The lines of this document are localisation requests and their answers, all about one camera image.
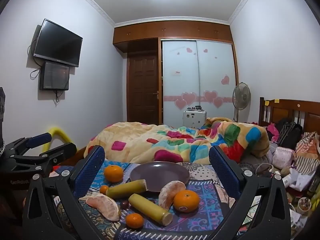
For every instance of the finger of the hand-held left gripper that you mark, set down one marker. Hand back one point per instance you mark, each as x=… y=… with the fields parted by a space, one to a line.
x=38 y=140
x=58 y=153

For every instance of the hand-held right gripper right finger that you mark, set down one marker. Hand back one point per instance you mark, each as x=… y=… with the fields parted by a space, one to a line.
x=220 y=168

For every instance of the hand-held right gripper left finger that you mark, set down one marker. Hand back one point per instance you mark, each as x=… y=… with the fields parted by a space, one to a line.
x=88 y=170

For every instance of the small orange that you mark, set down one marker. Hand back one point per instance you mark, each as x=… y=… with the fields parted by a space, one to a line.
x=104 y=189
x=134 y=220

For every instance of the peeled pomelo segment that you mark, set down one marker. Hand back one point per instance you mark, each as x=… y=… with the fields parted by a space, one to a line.
x=103 y=206
x=170 y=191

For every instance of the large orange with sticker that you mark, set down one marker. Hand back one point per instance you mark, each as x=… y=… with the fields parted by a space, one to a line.
x=186 y=200

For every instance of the dark red jujube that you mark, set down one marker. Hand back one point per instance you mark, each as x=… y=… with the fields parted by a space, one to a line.
x=125 y=204

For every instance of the purple plate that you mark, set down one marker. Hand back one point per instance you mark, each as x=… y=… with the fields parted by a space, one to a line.
x=157 y=173

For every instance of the dotted patchwork cloth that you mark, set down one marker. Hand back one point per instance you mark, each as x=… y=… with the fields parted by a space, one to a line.
x=202 y=172

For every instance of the yellow foam tube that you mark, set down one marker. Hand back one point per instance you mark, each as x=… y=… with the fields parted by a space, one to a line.
x=60 y=133

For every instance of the grey printed pillow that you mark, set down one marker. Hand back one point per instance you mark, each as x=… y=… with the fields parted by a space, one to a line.
x=255 y=158

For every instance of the blue patterned bedsheet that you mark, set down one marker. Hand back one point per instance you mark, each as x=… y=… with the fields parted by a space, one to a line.
x=200 y=215

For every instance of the white hard case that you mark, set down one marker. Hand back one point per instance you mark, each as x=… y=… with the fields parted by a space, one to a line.
x=193 y=120

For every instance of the pink garment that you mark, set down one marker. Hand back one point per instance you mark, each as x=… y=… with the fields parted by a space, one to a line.
x=272 y=131

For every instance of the pink quilted pouch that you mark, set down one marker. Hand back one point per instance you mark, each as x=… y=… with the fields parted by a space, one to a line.
x=283 y=157

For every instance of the colourful checked blanket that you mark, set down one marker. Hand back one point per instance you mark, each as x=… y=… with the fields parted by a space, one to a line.
x=150 y=140

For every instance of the pink heart stickers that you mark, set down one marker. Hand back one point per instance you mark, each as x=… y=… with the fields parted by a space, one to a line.
x=209 y=96

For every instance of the standing electric fan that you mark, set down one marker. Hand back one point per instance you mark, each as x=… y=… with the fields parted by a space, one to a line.
x=241 y=96

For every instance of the black backpack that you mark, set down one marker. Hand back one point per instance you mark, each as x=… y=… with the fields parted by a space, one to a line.
x=290 y=135

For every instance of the wooden bed headboard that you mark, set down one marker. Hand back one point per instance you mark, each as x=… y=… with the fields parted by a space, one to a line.
x=282 y=110

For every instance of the striped cloth bag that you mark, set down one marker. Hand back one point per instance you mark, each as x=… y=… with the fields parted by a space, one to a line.
x=308 y=152

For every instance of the wooden wardrobe with glass doors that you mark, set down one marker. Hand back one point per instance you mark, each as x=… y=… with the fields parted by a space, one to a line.
x=197 y=80

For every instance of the round food bowl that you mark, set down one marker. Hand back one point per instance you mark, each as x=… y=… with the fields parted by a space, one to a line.
x=304 y=205

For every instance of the brown wooden door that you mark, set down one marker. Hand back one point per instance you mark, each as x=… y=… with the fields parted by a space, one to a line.
x=143 y=90

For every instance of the wooden bed side rail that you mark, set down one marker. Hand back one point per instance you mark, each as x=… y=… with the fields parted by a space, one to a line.
x=75 y=156

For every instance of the small black wall monitor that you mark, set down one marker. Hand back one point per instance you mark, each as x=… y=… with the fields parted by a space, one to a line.
x=54 y=76

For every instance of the black wall television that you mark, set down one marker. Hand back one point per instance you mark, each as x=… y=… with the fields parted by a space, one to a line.
x=58 y=42

